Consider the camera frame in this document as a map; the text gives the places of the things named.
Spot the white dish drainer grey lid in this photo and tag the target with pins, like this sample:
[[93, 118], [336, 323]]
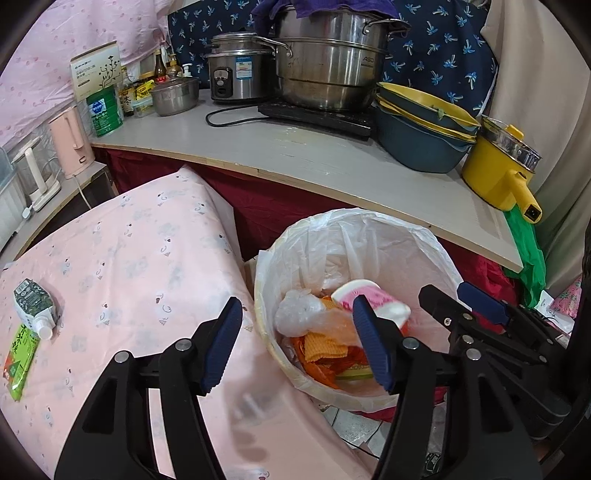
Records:
[[9, 203]]

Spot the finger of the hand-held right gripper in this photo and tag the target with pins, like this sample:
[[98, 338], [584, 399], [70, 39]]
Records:
[[480, 302], [438, 302]]

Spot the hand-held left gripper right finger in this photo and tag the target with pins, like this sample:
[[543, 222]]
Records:
[[374, 341]]

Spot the dark sauce bottle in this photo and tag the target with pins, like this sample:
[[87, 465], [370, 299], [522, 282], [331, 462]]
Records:
[[160, 69]]

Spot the pink electric kettle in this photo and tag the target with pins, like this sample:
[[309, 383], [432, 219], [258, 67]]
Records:
[[69, 138]]

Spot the orange bag with blue print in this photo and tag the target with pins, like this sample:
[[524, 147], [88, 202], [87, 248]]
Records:
[[323, 371]]

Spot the large steel steamer pot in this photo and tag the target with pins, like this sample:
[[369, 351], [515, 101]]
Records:
[[332, 60]]

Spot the pink dotted curtain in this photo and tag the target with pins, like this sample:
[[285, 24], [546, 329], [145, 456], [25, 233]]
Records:
[[46, 69]]

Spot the green plastic bag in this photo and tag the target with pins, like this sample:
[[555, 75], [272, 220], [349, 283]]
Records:
[[526, 258]]

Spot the white glass kettle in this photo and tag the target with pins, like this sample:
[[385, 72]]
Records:
[[37, 175]]

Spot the white cardboard box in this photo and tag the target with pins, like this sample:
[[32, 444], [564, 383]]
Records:
[[94, 69]]

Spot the pink printed tablecloth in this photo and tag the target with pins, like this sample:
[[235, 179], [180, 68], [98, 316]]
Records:
[[138, 277]]

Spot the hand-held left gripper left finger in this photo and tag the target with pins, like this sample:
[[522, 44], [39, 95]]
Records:
[[221, 341]]

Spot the crumpled green drink carton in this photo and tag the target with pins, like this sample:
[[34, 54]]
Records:
[[32, 300]]

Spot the blue patterned cloth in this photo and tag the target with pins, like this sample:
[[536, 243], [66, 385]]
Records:
[[438, 46]]

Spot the steel rice cooker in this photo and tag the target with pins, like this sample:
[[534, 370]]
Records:
[[235, 74]]

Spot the trash bin with white liner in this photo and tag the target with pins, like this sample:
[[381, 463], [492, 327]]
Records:
[[415, 249]]

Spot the clear plastic bag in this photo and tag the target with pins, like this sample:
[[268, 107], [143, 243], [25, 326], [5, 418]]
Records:
[[295, 314]]

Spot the yellow foam fruit net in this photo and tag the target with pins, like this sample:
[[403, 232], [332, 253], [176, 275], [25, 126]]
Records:
[[323, 346]]

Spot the yellow electric pot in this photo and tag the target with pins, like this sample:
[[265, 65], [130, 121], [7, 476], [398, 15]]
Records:
[[489, 175]]

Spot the pink patterned packet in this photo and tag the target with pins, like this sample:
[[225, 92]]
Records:
[[568, 295]]

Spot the black induction cooker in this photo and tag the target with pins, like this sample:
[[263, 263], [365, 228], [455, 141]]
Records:
[[323, 122]]

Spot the small steel pot with lid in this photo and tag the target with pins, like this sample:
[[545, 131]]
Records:
[[173, 99]]

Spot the purple cloth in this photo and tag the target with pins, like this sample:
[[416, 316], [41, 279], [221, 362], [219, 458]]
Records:
[[323, 9]]

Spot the green tin can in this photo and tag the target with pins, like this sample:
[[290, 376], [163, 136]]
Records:
[[106, 113]]

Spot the dark red cloth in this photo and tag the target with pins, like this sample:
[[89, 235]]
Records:
[[258, 203]]

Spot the wooden cabinet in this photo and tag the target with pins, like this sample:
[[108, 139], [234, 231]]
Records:
[[69, 194]]

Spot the green packet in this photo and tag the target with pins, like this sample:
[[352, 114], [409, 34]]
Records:
[[18, 364]]

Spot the beige curtain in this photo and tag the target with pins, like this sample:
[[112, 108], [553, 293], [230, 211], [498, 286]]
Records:
[[545, 92]]

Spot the pink-white cup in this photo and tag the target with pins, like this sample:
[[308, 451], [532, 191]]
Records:
[[344, 293]]

